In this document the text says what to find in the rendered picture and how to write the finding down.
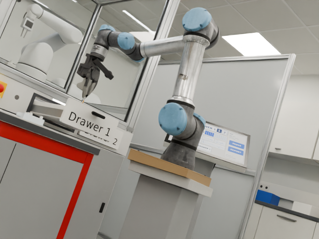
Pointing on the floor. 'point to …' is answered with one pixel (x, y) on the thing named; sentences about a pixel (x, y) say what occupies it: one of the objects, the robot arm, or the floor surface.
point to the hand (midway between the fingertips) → (86, 96)
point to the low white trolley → (39, 178)
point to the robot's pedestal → (161, 204)
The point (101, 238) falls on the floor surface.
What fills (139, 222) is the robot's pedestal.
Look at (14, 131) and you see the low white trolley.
